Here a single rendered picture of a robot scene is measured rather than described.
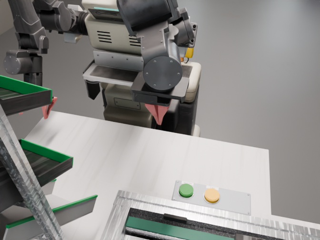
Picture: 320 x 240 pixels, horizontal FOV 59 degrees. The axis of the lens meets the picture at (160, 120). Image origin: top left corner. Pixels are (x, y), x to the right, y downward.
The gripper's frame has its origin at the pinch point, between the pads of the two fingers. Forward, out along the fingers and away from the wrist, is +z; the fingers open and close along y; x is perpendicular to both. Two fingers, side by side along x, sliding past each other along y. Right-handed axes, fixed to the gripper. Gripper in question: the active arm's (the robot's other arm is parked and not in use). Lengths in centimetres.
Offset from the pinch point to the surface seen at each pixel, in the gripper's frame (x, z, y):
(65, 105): 136, 121, -119
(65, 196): -0.5, 37.4, -29.9
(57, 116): 34, 37, -51
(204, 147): 29.8, 36.6, 10.2
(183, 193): 1.3, 25.9, 6.4
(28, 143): -10.2, 2.9, -25.2
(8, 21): 273, 110, -271
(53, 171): -16.9, 0.9, -15.4
